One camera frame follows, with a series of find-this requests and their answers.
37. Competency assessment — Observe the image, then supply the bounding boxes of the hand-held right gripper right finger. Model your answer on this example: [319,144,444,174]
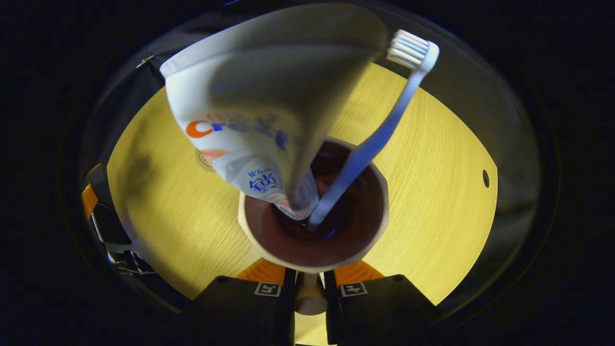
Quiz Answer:
[324,259,438,345]

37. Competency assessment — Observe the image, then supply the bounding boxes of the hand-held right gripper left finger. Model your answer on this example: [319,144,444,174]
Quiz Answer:
[192,258,296,345]

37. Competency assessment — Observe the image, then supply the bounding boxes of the beige cup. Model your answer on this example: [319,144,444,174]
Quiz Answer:
[237,136,389,316]

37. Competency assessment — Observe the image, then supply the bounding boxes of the round cork coaster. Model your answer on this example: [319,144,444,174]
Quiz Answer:
[194,148,215,173]

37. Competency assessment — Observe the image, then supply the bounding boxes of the light blue toothbrush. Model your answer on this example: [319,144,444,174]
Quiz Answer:
[306,28,441,233]

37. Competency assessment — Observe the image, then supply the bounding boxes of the white toothpaste tube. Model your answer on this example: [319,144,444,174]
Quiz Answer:
[159,3,389,221]

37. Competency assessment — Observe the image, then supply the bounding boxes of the black backdrop cloth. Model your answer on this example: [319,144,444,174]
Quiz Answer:
[78,0,542,315]

